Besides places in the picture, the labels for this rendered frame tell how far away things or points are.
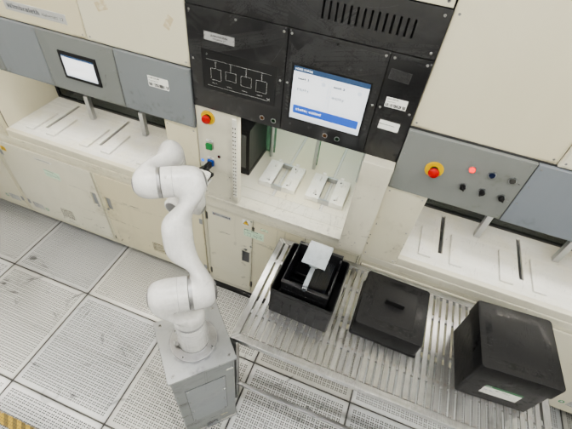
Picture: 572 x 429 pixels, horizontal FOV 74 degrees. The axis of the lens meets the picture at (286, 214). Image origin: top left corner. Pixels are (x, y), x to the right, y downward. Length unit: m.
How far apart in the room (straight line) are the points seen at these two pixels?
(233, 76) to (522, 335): 1.48
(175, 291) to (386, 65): 1.01
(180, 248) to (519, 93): 1.17
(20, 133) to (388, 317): 2.31
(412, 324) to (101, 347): 1.80
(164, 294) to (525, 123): 1.29
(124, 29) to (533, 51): 1.43
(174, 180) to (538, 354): 1.43
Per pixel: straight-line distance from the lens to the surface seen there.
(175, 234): 1.25
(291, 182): 2.09
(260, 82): 1.53
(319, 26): 1.38
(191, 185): 1.22
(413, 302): 1.80
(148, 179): 1.23
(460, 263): 2.02
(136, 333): 2.63
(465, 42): 1.34
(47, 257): 3.17
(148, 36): 1.72
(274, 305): 1.70
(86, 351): 2.67
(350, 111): 1.46
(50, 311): 2.89
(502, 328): 1.73
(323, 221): 1.96
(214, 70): 1.60
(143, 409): 2.44
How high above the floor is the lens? 2.29
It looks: 46 degrees down
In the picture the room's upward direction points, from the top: 7 degrees clockwise
